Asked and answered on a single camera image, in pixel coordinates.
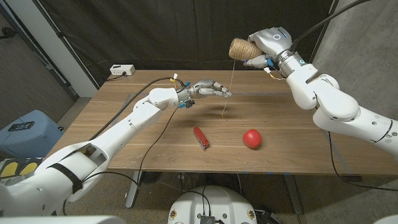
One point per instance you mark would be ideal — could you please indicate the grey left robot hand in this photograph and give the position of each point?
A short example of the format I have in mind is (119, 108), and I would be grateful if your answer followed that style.
(208, 88)

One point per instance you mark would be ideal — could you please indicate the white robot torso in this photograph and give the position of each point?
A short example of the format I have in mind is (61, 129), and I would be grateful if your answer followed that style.
(214, 202)

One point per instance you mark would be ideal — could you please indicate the red ball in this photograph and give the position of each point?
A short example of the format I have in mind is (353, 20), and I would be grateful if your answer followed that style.
(252, 138)

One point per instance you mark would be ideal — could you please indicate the black backdrop curtain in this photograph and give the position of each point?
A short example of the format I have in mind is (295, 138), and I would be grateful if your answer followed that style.
(124, 31)

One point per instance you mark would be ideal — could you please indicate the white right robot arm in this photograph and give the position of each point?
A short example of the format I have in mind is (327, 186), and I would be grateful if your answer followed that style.
(342, 109)

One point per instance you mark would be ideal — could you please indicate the yellow foot pedal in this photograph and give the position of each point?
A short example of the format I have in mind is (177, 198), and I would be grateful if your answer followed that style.
(29, 168)
(9, 169)

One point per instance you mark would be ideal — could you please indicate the black backdrop stand pole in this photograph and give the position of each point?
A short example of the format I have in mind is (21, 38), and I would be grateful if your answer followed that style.
(321, 34)
(66, 43)

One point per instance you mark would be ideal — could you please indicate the white power strip box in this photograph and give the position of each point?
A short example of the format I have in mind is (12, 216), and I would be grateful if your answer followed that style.
(122, 69)

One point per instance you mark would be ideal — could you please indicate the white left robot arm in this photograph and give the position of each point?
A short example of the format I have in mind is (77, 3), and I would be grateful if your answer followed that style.
(109, 133)

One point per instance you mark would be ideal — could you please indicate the white table leg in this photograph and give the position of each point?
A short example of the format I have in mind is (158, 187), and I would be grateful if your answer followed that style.
(133, 189)

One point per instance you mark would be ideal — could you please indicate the red pocket knife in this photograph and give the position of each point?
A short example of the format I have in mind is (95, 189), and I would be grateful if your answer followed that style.
(201, 138)

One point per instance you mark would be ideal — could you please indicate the jute twine spool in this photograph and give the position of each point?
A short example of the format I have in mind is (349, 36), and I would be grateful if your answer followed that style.
(244, 49)

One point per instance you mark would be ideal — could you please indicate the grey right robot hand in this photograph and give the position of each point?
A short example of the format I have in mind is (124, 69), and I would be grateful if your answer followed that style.
(273, 46)

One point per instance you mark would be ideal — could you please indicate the blue plastic bin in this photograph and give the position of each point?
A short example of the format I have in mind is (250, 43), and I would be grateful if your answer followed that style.
(31, 140)

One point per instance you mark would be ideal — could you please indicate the grey table leg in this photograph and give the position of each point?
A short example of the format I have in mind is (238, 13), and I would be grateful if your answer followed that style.
(292, 193)

